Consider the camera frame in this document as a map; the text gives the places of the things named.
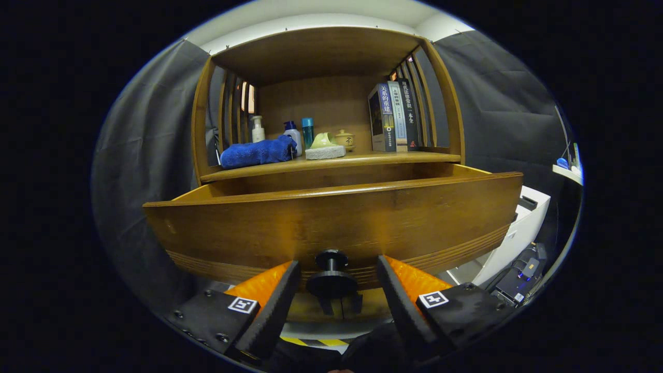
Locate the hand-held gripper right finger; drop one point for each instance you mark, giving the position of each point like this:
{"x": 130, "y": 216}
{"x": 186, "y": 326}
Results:
{"x": 401, "y": 305}

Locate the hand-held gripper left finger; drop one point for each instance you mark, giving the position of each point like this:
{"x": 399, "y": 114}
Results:
{"x": 274, "y": 311}

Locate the wooden drawer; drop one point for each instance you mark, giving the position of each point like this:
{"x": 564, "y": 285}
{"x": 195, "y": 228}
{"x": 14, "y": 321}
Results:
{"x": 336, "y": 223}

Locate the green scrub brush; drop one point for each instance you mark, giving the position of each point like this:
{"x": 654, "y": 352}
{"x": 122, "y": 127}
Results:
{"x": 323, "y": 150}

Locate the white storage cabinet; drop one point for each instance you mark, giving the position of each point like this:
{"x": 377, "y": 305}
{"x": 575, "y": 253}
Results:
{"x": 518, "y": 228}

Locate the wooden countertop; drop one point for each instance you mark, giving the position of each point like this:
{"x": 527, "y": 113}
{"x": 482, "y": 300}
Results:
{"x": 373, "y": 157}

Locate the wooden cabinet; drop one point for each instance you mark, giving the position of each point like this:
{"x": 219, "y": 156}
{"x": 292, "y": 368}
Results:
{"x": 321, "y": 98}

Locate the yellow black floor tape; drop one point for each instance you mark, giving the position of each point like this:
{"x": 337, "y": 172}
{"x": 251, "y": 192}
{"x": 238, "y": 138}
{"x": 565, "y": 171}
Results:
{"x": 311, "y": 342}

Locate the black electronic device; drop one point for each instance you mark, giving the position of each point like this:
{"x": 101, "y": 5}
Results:
{"x": 518, "y": 282}

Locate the blue towel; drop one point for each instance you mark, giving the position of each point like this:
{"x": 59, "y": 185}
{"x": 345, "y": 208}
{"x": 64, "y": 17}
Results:
{"x": 254, "y": 154}

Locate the beige lidded teacup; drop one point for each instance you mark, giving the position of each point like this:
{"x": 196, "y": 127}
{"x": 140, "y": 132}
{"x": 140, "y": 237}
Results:
{"x": 346, "y": 140}

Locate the white bottle with blue cap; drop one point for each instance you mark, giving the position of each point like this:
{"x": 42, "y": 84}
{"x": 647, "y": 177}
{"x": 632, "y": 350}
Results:
{"x": 294, "y": 135}

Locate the white pump bottle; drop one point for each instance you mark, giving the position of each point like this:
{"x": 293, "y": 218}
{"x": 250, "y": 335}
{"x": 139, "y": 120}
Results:
{"x": 258, "y": 133}

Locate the teal bottle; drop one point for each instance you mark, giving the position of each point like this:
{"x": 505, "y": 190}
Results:
{"x": 307, "y": 132}

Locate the black backdrop cloth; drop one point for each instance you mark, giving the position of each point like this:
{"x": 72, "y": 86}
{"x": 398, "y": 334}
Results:
{"x": 145, "y": 171}

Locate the white spine book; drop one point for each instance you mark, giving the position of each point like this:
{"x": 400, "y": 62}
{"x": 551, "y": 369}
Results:
{"x": 399, "y": 114}

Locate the black spine book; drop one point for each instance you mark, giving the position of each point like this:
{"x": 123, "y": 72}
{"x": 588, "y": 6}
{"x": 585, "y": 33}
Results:
{"x": 412, "y": 114}

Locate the blue spine book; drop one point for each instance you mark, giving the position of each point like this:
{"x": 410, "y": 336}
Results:
{"x": 384, "y": 114}

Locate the white side shelf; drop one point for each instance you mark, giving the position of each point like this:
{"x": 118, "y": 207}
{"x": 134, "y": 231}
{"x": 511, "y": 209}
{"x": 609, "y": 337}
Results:
{"x": 567, "y": 173}

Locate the small blue object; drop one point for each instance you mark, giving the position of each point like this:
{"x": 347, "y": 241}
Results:
{"x": 562, "y": 162}

